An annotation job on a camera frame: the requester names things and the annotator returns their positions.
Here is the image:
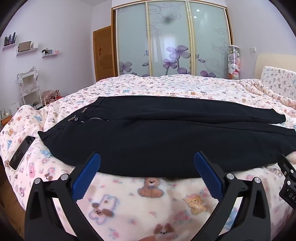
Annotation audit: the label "black smartphone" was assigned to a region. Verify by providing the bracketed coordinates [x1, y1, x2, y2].
[9, 136, 36, 171]

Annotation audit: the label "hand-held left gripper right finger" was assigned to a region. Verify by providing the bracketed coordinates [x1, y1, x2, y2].
[194, 151, 271, 241]

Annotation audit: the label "white trolley rack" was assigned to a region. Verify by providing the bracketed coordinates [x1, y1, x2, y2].
[15, 67, 42, 110]

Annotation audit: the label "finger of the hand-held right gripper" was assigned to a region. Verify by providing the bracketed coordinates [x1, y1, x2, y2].
[277, 153, 296, 183]

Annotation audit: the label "pink toy pile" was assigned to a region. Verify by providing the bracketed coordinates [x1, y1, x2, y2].
[41, 89, 67, 105]

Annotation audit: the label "wooden door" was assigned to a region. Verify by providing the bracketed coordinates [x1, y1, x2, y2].
[93, 25, 114, 82]

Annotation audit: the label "flower print sliding wardrobe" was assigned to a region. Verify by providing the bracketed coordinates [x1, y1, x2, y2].
[111, 0, 234, 80]

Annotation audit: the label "beige headboard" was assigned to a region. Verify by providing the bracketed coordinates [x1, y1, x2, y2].
[254, 54, 296, 80]

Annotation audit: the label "white wall shelf with books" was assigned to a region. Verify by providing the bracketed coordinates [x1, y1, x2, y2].
[2, 32, 18, 51]

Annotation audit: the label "wooden bed frame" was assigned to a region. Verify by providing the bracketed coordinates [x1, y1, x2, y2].
[0, 160, 26, 234]

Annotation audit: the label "white wall shelf with box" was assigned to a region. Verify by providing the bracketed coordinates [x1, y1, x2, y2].
[16, 41, 39, 56]

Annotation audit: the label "wooden storage box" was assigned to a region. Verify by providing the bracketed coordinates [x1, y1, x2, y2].
[0, 108, 13, 127]

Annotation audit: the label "clear tube of plush toys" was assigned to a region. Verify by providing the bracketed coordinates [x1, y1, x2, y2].
[227, 45, 242, 80]

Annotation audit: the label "white wall shelf with trinkets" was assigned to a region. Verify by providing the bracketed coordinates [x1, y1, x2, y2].
[41, 48, 60, 58]

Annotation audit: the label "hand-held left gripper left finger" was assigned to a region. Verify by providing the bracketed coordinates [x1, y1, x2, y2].
[24, 152, 103, 241]

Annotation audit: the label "bear printed blanket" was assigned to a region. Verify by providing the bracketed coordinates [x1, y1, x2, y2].
[0, 74, 296, 241]

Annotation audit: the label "bear printed pillow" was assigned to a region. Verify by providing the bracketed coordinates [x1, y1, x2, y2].
[260, 66, 296, 107]

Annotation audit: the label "black pants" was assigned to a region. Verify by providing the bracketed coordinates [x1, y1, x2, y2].
[37, 96, 296, 179]

